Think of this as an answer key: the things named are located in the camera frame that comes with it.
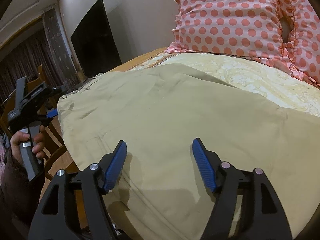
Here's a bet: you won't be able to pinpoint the khaki beige pants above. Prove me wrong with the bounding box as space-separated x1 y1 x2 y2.
57 63 319 239

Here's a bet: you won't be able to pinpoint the cream patterned bed sheet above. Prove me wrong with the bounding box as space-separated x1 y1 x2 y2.
125 52 320 117

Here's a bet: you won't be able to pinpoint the dark brown curtain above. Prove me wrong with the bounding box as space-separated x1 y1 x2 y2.
0 29 62 102

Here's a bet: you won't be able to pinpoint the black rectangular panel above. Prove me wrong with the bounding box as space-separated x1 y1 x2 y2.
71 0 121 77

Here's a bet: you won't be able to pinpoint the dark sleeved left forearm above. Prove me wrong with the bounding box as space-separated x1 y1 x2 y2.
1 148 45 239

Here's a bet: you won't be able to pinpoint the wooden chair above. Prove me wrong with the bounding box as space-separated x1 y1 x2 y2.
1 65 67 181

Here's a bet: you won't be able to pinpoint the pink polka dot pillow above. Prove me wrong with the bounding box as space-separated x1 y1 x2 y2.
167 0 319 86

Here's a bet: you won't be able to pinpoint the person's left hand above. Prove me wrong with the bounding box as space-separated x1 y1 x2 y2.
10 125 46 164

